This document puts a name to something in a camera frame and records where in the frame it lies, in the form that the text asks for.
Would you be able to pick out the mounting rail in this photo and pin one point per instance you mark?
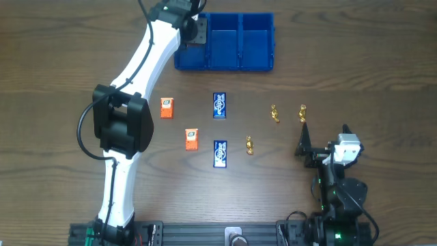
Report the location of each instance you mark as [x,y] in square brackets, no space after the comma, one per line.
[205,234]

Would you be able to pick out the orange candy box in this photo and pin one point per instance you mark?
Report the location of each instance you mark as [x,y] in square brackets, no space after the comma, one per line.
[191,140]
[167,108]

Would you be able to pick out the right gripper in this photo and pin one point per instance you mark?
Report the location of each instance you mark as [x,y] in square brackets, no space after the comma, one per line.
[315,157]

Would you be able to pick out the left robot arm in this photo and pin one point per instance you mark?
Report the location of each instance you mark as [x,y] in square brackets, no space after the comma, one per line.
[157,51]

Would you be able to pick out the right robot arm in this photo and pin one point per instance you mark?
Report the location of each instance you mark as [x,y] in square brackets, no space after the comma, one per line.
[333,191]

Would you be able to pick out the blue candy pack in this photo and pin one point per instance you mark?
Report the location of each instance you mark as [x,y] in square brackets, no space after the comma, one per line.
[219,105]
[220,153]

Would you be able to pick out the gold candy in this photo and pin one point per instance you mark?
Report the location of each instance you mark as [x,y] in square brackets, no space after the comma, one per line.
[302,113]
[274,113]
[250,145]

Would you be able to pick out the blue tray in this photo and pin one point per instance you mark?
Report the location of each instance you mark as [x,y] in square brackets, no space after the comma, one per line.
[254,44]

